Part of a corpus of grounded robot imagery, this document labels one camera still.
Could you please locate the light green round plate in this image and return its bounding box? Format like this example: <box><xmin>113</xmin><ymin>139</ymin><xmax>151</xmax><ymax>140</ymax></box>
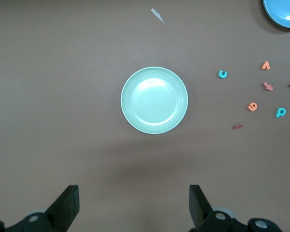
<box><xmin>120</xmin><ymin>66</ymin><xmax>189</xmax><ymax>134</ymax></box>

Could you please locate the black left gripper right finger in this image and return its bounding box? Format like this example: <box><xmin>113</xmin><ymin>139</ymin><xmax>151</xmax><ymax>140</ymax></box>
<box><xmin>188</xmin><ymin>184</ymin><xmax>282</xmax><ymax>232</ymax></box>

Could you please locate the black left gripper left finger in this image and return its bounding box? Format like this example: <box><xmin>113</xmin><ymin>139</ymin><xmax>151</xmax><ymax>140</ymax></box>
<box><xmin>0</xmin><ymin>185</ymin><xmax>80</xmax><ymax>232</ymax></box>

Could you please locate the white paper scrap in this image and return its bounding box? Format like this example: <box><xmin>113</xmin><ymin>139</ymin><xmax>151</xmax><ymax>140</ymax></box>
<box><xmin>150</xmin><ymin>8</ymin><xmax>165</xmax><ymax>24</ymax></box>

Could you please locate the brown table cover sheet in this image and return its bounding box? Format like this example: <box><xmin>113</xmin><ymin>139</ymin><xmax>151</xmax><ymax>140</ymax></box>
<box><xmin>0</xmin><ymin>0</ymin><xmax>290</xmax><ymax>232</ymax></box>

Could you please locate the blue round plate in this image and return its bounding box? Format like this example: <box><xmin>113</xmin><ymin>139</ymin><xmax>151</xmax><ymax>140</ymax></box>
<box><xmin>262</xmin><ymin>0</ymin><xmax>290</xmax><ymax>29</ymax></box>

